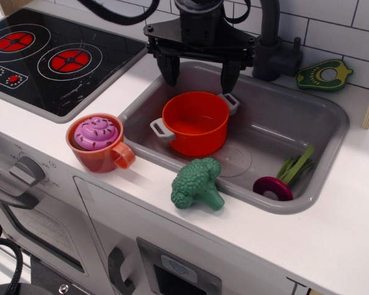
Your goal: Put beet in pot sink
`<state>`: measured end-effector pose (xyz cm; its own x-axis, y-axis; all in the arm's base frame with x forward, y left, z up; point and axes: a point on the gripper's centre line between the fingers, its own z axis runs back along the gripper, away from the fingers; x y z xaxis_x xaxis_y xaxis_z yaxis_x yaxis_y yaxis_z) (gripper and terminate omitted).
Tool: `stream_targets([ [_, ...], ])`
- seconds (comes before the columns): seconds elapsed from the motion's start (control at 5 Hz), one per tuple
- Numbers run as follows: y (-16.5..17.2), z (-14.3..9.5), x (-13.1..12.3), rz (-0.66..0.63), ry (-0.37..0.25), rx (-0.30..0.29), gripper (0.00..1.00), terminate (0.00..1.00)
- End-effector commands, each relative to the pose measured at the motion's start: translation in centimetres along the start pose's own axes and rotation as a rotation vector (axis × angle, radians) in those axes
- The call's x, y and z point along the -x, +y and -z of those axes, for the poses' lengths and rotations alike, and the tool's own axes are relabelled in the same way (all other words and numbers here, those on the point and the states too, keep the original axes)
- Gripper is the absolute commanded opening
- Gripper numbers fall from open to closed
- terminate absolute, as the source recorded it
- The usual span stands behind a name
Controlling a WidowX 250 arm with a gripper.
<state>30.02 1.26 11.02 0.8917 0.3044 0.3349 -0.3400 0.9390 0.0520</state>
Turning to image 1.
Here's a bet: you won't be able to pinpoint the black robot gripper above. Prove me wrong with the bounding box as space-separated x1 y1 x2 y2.
144 9 257 93

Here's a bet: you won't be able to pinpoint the purple toy beet green leaves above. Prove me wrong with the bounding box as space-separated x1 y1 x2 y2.
253 145 314 202

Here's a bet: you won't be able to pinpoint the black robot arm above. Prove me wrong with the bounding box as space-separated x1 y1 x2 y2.
144 1 257 93

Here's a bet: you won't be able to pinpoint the grey plastic sink basin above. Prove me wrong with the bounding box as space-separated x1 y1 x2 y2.
119 61 349 214

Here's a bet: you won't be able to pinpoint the dark grey toy faucet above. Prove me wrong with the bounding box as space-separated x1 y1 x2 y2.
252 0 303 82

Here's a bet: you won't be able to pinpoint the green toy broccoli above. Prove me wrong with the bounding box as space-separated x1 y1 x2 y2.
171 157 224 211

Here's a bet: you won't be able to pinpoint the pink toy cupcake swirl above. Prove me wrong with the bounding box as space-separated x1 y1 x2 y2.
73 116 119 151

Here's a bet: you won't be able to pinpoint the orange plastic cup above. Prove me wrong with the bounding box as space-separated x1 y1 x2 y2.
66 113 135 173

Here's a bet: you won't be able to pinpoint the green wooden avocado half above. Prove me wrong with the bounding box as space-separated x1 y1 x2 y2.
296 60 354 92

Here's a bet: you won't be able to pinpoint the black toy stovetop red burners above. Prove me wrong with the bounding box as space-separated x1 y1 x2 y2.
0 9 146 124

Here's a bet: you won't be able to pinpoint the grey oven knob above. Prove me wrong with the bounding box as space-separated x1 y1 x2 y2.
9 156 45 187

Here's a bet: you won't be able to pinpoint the grey dishwasher control panel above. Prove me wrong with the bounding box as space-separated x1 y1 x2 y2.
137 237 222 295

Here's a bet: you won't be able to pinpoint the toy oven door window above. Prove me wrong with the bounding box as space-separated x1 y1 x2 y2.
0 205 86 275

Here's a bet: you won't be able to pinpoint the orange toy pot grey handles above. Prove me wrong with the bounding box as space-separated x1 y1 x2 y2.
150 91 239 156

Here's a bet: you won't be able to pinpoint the black braided cable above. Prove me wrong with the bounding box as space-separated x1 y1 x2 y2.
0 237 25 295
76 0 253 26

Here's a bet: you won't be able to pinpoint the dark grey cabinet door handle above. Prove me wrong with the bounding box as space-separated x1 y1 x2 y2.
108 247 135 295

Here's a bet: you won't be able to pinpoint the grey oven door handle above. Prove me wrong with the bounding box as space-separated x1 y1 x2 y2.
0 171 40 210

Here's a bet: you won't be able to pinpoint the black braided cable lower left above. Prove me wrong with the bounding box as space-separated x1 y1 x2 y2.
0 237 25 295

